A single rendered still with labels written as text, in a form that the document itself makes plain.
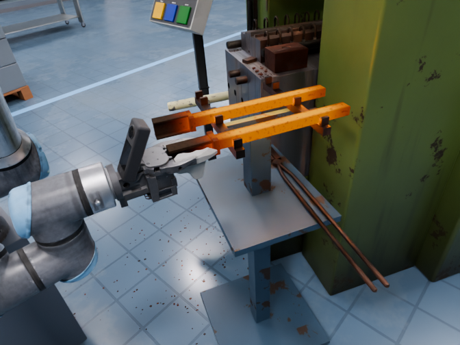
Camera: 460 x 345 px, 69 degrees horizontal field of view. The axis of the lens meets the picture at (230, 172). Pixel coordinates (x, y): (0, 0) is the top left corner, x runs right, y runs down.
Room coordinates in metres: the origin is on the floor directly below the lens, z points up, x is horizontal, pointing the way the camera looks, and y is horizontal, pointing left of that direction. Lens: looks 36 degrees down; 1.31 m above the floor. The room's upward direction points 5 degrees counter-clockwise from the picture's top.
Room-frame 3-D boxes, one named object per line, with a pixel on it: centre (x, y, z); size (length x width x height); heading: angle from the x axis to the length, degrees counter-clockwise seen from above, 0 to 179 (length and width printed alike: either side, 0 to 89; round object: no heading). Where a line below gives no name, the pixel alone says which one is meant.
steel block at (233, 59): (1.30, -0.34, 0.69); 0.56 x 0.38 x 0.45; 106
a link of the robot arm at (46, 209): (0.47, 0.33, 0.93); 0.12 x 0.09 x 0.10; 115
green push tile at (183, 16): (1.66, 0.15, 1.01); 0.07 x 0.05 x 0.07; 41
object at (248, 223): (0.78, -0.08, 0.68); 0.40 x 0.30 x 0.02; 18
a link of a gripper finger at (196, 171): (0.56, 0.06, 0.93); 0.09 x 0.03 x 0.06; 103
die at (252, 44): (1.35, -0.32, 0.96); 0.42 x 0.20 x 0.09; 106
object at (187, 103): (1.60, 0.07, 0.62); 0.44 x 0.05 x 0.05; 106
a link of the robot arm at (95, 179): (0.51, 0.25, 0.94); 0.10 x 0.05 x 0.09; 25
